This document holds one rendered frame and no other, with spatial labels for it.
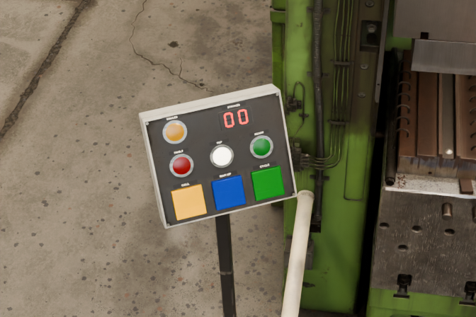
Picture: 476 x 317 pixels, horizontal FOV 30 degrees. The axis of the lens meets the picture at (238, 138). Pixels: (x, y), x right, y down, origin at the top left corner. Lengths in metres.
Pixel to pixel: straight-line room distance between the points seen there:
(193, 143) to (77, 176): 1.56
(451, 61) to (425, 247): 0.62
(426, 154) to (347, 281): 0.82
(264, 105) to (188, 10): 2.26
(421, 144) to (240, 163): 0.48
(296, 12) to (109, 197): 1.57
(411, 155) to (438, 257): 0.36
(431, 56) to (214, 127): 0.53
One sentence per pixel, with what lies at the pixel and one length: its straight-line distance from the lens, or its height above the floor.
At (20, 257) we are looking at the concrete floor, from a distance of 3.43.
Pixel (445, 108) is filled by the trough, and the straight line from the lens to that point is 2.44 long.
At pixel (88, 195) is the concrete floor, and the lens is 3.56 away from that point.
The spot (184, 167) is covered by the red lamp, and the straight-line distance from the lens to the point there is 2.13.
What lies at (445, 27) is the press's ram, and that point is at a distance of 2.02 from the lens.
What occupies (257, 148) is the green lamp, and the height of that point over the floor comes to 1.09.
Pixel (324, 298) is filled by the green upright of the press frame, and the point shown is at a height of 0.09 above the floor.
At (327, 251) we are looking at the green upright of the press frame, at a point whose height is 0.36.
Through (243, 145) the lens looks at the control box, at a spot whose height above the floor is 1.10.
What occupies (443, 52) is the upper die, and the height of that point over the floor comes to 1.33.
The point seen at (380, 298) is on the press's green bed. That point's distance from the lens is 2.71.
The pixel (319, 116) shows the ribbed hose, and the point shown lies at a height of 0.98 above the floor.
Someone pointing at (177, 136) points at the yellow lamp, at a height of 1.16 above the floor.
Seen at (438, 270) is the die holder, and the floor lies 0.59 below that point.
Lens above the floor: 2.66
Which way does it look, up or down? 46 degrees down
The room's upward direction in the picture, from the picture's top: 3 degrees counter-clockwise
